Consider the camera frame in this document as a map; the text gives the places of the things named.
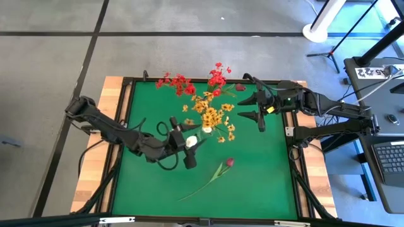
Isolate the black keyboard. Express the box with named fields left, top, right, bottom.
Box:
left=371, top=140, right=404, bottom=189

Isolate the white paper label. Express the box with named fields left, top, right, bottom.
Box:
left=355, top=66, right=389, bottom=79

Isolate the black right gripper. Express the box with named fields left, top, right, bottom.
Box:
left=237, top=87, right=296, bottom=123

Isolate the black aluminium table frame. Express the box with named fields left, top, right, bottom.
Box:
left=0, top=75, right=404, bottom=227

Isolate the dark red artificial tulip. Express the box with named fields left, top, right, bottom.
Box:
left=220, top=82, right=247, bottom=97
left=177, top=157, right=236, bottom=202

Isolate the yellow artificial flower bunch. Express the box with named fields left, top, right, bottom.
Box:
left=182, top=90, right=237, bottom=144

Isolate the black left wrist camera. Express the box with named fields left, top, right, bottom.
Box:
left=182, top=148, right=198, bottom=170

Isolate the white pillar base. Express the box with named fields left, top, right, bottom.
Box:
left=302, top=0, right=348, bottom=44

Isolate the grey desk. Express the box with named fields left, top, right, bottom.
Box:
left=343, top=57, right=404, bottom=215

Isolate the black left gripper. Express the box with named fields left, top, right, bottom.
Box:
left=163, top=116, right=208, bottom=156

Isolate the black tripod stand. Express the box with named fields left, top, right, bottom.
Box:
left=306, top=0, right=379, bottom=74

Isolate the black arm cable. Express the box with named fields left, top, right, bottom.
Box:
left=155, top=120, right=181, bottom=172
left=242, top=73, right=273, bottom=93

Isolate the red artificial flower bunch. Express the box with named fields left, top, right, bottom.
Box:
left=206, top=62, right=233, bottom=98
left=155, top=71, right=197, bottom=97

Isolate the clear glass vase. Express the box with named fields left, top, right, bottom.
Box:
left=196, top=124, right=218, bottom=142

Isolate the white cable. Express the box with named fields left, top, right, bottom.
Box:
left=353, top=69, right=404, bottom=105

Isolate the silver frame bracket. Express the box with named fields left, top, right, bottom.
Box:
left=273, top=220, right=312, bottom=227
left=98, top=216, right=136, bottom=225

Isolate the green table mat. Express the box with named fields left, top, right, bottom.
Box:
left=112, top=81, right=299, bottom=221

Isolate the black monitor pole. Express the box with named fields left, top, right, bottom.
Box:
left=353, top=18, right=404, bottom=67

